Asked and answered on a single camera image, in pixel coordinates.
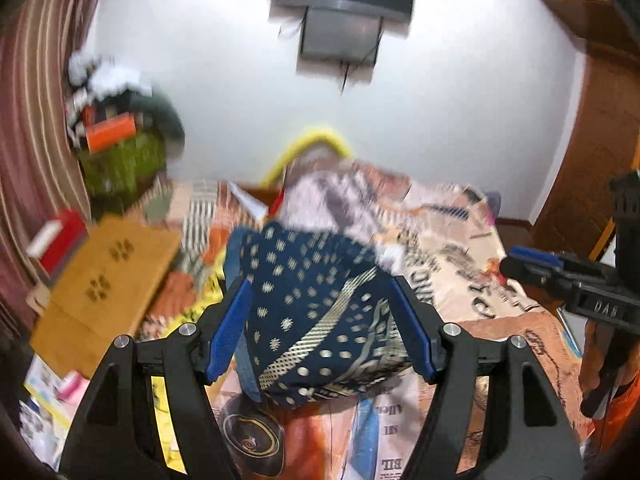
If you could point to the navy patterned hoodie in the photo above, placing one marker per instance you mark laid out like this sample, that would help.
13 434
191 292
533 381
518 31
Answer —
310 310

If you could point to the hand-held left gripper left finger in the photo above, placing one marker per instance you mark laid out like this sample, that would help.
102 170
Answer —
231 332

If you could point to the yellow curved tube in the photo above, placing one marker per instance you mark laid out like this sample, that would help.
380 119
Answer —
310 140

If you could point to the white paper sheet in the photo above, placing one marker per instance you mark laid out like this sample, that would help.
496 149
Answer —
249 201

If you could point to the pile of mixed clothes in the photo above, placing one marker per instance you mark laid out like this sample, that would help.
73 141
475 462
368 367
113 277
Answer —
115 80

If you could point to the red and white box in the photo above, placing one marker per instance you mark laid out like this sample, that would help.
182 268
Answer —
60 240

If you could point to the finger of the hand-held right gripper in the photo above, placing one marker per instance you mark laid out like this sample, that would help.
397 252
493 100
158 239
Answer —
537 265

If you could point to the wooden wardrobe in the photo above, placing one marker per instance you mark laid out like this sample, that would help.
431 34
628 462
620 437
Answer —
590 110

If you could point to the green cloth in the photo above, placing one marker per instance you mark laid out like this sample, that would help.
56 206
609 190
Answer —
125 165

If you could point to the striped curtain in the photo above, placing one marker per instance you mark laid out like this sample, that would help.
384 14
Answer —
35 135

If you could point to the orange box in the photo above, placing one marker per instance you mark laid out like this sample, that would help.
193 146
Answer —
110 132

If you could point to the grey set-top box shelf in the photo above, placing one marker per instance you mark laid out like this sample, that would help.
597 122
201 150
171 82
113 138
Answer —
340 35

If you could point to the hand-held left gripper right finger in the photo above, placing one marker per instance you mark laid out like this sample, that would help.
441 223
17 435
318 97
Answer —
414 330

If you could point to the pink plastic item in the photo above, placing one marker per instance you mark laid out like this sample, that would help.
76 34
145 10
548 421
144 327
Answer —
71 387

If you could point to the printed papers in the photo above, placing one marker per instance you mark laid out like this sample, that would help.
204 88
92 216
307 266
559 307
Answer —
42 410

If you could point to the person's right hand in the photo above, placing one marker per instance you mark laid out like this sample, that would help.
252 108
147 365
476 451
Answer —
592 355

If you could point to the brown cardboard box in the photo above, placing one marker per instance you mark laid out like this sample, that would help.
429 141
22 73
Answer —
100 290

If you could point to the blue denim jeans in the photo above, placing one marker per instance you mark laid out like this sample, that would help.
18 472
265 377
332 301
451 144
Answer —
246 377

